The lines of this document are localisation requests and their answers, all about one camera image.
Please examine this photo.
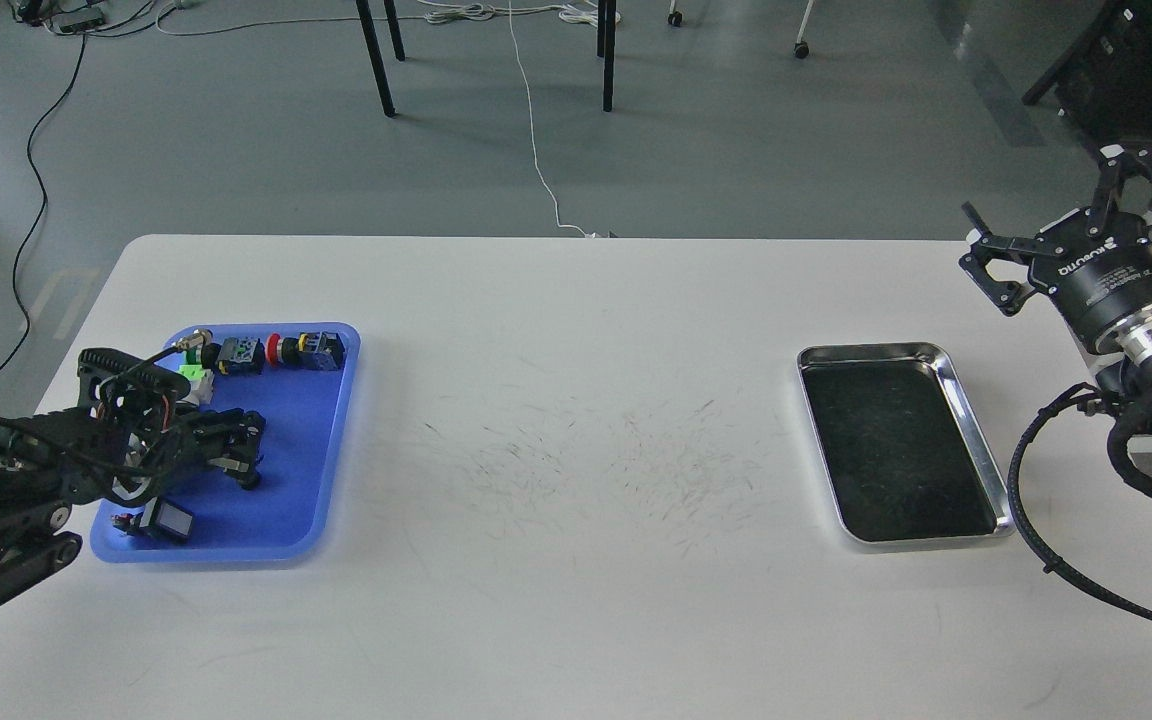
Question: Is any silver metal tray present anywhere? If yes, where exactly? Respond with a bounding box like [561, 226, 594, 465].
[796, 341, 1015, 552]

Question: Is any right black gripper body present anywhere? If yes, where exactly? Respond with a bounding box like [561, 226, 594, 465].
[1029, 211, 1152, 355]

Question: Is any black chair leg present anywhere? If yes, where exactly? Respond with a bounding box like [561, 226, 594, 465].
[596, 0, 617, 113]

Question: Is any light green white switch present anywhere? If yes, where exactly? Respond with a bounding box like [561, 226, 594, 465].
[177, 364, 217, 407]

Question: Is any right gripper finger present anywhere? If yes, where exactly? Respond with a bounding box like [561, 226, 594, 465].
[1082, 146, 1152, 247]
[958, 202, 1058, 319]

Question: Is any green push button switch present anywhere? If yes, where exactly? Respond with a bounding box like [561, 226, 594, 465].
[198, 336, 266, 376]

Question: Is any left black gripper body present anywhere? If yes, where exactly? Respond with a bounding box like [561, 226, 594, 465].
[106, 406, 198, 501]

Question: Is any blue plastic tray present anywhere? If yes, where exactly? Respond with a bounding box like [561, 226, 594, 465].
[88, 323, 364, 564]

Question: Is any black cable on floor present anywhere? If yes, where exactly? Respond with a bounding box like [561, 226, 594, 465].
[0, 0, 177, 467]

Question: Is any black square white button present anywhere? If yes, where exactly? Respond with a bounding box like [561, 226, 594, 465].
[109, 498, 195, 544]

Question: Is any dark cabinet in corner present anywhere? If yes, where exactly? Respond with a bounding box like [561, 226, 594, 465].
[1021, 1, 1152, 146]

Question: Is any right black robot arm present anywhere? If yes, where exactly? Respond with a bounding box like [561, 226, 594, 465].
[958, 143, 1152, 498]

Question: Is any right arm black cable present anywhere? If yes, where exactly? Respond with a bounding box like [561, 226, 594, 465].
[1007, 382, 1152, 649]

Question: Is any black table leg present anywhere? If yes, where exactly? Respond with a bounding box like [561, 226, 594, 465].
[355, 0, 406, 118]

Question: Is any red emergency stop button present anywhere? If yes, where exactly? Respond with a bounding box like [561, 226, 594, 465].
[265, 331, 347, 372]

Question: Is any white cable on floor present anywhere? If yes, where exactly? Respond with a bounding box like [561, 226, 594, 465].
[156, 0, 627, 238]

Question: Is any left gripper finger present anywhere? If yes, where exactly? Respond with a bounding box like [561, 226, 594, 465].
[185, 409, 268, 446]
[191, 445, 262, 491]

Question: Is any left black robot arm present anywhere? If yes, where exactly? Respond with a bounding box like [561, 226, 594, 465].
[0, 348, 266, 606]

